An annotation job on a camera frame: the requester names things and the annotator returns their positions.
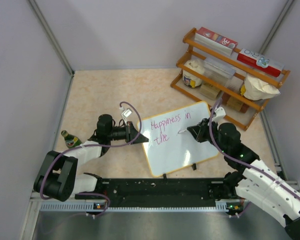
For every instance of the green glass bottle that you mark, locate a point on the green glass bottle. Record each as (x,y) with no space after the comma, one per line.
(71,141)

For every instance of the white marker purple cap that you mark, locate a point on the white marker purple cap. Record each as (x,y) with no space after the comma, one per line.
(182,131)

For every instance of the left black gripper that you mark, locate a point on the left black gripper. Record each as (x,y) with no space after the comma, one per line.
(131,132)

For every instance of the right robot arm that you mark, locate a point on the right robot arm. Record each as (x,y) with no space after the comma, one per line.
(252,179)

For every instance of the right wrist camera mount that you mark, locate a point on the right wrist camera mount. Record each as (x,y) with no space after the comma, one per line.
(218,114)

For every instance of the red box upper left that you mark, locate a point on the red box upper left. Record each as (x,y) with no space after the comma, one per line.
(215,41)

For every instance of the cream cloth bag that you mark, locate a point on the cream cloth bag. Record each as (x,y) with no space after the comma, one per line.
(256,89)

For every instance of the yellow framed whiteboard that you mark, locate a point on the yellow framed whiteboard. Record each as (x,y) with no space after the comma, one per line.
(168,150)

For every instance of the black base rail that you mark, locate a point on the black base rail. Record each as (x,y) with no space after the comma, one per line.
(165,192)

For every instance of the red white box right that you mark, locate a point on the red white box right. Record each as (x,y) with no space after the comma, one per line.
(260,62)

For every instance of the clear plastic container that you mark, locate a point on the clear plastic container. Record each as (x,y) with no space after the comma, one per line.
(221,74)

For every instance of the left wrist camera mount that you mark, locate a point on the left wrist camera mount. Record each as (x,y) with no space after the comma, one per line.
(125,113)

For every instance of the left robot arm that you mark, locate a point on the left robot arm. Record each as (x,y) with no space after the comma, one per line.
(58,178)

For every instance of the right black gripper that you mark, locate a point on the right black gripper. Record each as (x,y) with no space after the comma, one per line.
(198,131)

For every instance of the orange wooden shelf rack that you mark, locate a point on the orange wooden shelf rack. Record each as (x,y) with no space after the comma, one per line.
(197,50)

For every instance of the white plastic jar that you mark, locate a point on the white plastic jar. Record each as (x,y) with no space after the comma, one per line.
(189,79)

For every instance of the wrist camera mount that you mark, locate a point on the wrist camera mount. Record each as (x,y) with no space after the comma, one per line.
(218,114)
(125,113)

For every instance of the brown wooden blocks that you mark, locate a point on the brown wooden blocks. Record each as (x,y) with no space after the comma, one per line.
(213,93)

